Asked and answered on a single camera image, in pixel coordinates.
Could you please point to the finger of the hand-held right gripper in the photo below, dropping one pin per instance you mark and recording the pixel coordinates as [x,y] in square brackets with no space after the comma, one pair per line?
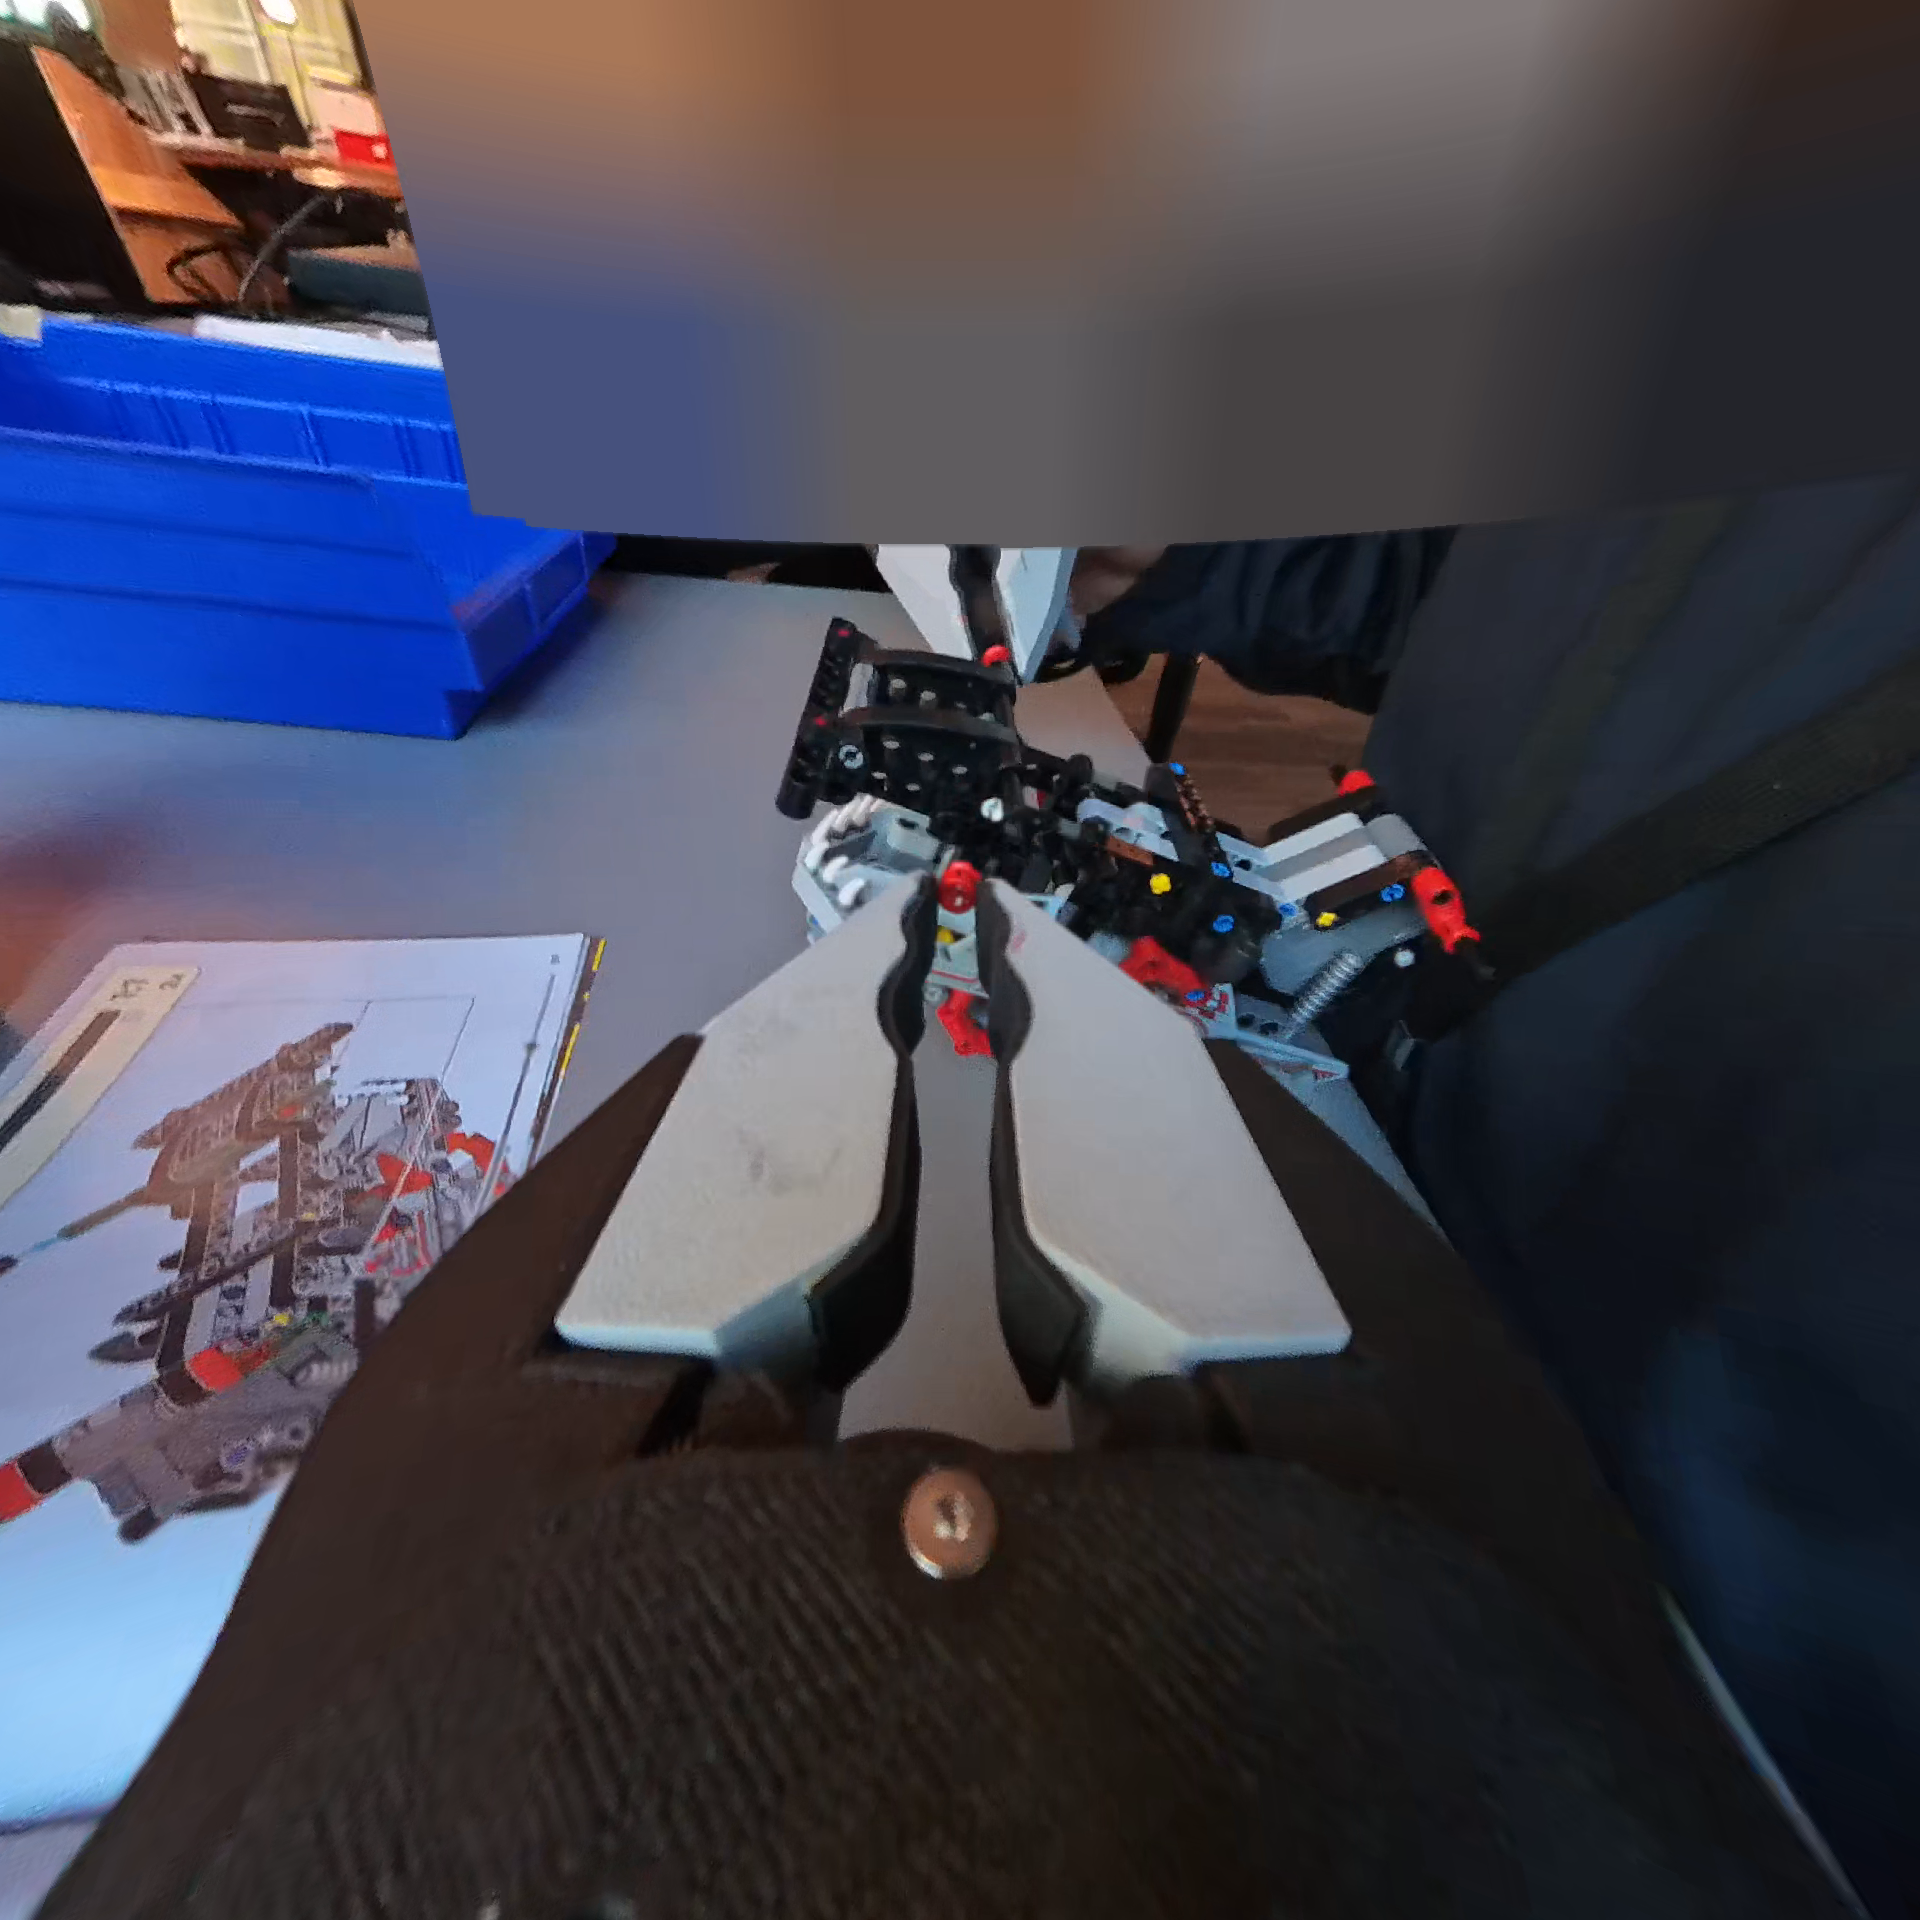
[922,593]
[1035,600]

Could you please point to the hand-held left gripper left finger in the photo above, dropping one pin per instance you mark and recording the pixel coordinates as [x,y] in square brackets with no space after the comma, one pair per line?
[750,1170]

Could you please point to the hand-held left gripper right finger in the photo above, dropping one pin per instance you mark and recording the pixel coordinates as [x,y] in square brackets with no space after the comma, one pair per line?
[1155,1170]

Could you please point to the brick-built toy truck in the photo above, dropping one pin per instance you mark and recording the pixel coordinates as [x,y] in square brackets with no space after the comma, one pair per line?
[931,750]

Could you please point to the person's right forearm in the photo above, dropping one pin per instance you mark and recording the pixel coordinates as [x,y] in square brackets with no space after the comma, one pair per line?
[1275,614]

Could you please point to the open instruction booklet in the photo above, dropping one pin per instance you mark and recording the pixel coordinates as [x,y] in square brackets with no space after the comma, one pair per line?
[301,1051]

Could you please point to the person's dark clothed torso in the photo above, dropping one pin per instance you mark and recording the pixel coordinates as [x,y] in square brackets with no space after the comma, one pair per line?
[1650,1200]

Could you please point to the blue plastic bin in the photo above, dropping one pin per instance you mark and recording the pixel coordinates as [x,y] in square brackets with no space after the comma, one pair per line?
[225,600]

